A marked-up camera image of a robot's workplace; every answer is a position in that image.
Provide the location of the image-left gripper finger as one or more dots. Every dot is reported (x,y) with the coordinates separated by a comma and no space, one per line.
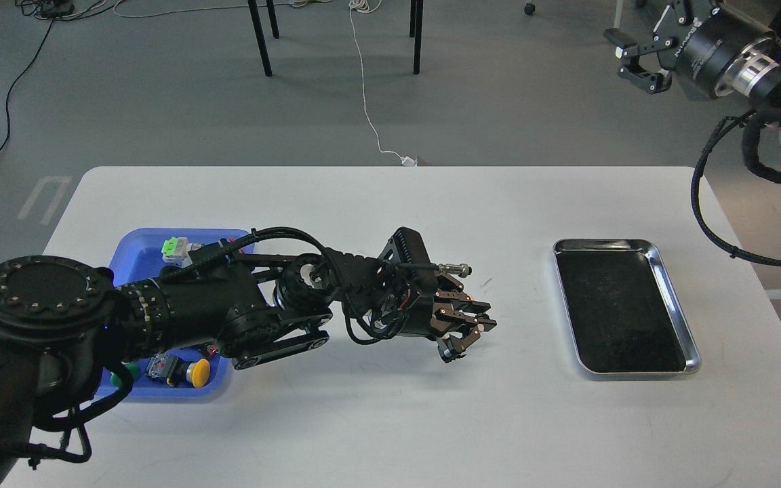
(456,331)
(450,291)

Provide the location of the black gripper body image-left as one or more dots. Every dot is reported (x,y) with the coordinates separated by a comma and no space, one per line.
(406,308)

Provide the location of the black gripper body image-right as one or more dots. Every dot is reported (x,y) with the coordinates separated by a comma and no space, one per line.
(726,53)

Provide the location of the black robot arm image-left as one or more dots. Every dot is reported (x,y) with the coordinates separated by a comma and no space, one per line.
(67,331)

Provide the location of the silver metal tray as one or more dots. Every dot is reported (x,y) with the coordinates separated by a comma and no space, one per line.
(623,311)

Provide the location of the blue plastic tray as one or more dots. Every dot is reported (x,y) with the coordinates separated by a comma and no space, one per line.
(138,257)

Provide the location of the white caster leg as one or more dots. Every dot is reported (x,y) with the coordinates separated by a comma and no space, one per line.
(621,7)

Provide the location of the black table leg right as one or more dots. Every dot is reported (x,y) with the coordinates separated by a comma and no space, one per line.
(416,21)

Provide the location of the black table leg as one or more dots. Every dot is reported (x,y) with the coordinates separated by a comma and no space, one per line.
(259,32)
(416,21)

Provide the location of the black table leg left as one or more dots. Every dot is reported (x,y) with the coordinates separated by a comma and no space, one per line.
(259,32)

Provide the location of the yellow push button switch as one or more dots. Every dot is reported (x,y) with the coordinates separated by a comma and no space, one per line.
(173,370)

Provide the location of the light green white switch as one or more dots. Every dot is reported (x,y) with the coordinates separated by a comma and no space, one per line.
(175,251)

